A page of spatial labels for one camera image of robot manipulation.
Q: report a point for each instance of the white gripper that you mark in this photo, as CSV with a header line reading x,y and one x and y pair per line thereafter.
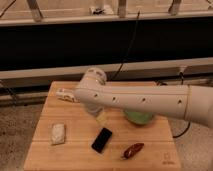
x,y
97,112

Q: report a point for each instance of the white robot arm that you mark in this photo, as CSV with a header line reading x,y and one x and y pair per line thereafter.
x,y
185,102

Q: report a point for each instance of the black smartphone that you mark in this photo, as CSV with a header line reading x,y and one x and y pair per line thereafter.
x,y
101,140

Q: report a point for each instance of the green ceramic bowl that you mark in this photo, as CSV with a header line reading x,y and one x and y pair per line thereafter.
x,y
138,117

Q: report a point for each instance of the dark red chili pepper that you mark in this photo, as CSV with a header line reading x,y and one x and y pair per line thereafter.
x,y
132,150

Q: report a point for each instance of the wooden table board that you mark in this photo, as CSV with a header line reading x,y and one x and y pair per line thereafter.
x,y
75,154

